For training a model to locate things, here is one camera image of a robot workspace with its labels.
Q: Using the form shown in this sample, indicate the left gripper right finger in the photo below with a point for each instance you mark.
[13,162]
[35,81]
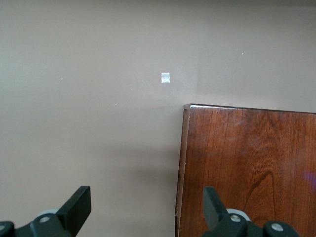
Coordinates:
[214,212]

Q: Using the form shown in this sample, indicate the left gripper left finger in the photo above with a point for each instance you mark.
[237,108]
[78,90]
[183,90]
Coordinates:
[74,212]

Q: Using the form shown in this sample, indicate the dark brown wooden drawer cabinet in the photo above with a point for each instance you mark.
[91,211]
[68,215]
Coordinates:
[247,160]

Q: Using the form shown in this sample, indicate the small grey tape piece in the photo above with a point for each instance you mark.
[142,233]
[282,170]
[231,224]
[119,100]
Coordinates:
[165,78]

